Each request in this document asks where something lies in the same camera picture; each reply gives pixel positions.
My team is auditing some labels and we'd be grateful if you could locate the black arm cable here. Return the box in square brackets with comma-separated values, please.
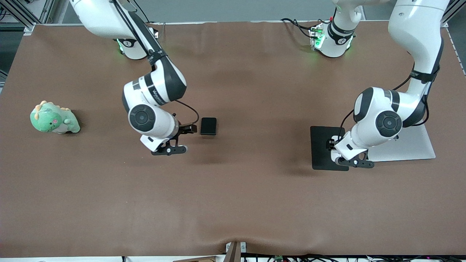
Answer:
[109, 0, 200, 126]
[338, 36, 443, 140]

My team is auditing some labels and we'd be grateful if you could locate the black phone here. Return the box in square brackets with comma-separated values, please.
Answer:
[200, 117, 217, 136]

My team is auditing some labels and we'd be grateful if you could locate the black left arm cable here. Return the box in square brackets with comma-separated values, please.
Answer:
[338, 36, 443, 140]

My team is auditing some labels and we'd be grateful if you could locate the brown table cover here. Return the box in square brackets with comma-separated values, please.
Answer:
[0, 20, 466, 258]

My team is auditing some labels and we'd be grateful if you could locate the black mouse pad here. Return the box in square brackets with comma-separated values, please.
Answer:
[310, 126, 350, 171]

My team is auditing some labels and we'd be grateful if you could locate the aluminium frame profile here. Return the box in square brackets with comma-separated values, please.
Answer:
[38, 0, 55, 24]
[0, 0, 36, 36]
[441, 0, 466, 28]

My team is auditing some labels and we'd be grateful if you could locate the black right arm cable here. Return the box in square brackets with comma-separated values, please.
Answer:
[109, 0, 200, 126]

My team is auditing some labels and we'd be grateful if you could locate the black power cable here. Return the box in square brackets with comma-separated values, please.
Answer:
[280, 17, 321, 39]

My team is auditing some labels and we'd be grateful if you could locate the silver laptop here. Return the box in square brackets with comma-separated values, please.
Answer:
[367, 124, 437, 163]

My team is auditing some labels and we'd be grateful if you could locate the green dinosaur plush toy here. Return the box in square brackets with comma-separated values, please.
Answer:
[30, 100, 81, 134]

